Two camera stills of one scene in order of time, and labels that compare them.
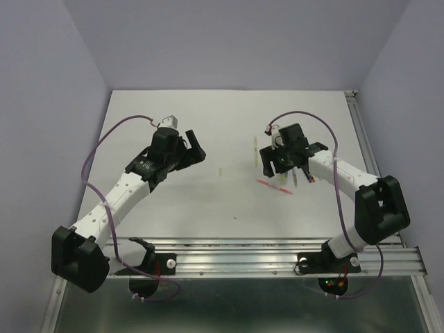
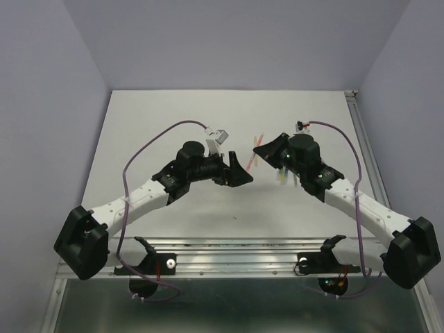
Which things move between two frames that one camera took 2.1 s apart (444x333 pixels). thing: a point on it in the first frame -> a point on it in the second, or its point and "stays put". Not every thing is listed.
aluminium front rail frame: x=267 y=258 stays put
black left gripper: x=196 y=154 -> x=236 y=175
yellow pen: x=256 y=152 stays put
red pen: x=275 y=186 -> x=253 y=153
